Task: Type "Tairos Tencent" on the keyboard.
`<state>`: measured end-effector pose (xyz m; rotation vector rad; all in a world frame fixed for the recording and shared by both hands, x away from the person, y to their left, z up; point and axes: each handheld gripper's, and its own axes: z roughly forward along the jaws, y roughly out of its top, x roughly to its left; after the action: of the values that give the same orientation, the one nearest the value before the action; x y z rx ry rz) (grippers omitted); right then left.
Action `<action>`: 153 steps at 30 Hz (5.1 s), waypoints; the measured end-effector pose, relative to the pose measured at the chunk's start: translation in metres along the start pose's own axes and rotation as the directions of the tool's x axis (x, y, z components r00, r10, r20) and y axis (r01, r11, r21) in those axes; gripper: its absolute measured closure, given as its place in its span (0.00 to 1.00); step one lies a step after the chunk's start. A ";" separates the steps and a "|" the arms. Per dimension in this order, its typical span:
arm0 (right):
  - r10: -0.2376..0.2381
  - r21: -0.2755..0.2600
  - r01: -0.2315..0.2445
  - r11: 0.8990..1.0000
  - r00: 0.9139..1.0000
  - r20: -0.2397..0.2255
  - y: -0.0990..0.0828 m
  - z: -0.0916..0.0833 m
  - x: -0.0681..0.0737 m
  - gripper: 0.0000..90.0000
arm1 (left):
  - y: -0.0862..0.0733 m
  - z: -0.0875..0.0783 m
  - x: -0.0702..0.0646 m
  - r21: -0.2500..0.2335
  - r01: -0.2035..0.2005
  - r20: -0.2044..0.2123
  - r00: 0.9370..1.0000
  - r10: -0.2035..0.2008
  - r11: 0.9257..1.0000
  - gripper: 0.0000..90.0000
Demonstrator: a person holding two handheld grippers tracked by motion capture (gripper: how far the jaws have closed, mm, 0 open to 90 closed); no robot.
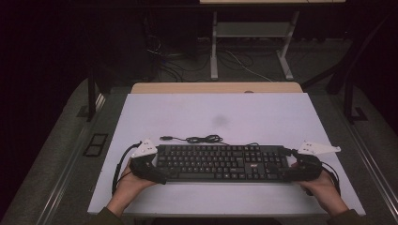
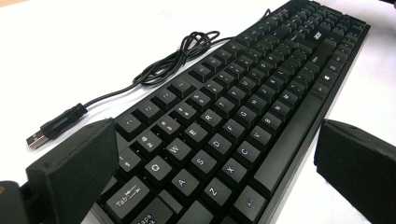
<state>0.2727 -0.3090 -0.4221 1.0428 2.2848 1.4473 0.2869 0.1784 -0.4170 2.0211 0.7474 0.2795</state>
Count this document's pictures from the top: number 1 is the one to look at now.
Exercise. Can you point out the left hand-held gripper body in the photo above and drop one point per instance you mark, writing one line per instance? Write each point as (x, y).
(144, 150)

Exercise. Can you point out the black computer keyboard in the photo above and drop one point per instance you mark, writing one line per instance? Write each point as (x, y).
(219, 162)

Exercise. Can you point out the metal floor rail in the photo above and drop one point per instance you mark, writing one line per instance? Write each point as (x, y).
(67, 175)
(372, 168)

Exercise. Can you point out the person's left hand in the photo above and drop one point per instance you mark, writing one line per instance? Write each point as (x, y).
(131, 186)

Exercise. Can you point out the round table grommet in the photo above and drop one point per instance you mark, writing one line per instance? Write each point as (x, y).
(249, 92)

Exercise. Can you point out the black metal stand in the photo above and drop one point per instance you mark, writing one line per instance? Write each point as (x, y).
(91, 100)
(348, 100)

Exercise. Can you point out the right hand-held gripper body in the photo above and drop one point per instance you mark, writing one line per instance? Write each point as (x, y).
(313, 168)

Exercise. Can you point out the person's right hand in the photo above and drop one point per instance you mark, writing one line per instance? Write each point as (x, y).
(322, 187)

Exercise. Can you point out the wooden table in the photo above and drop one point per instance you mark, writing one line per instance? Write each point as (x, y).
(187, 88)

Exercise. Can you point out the white metal desk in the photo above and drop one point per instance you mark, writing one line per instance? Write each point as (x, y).
(250, 29)

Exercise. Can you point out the white board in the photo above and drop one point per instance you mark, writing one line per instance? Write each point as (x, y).
(219, 112)

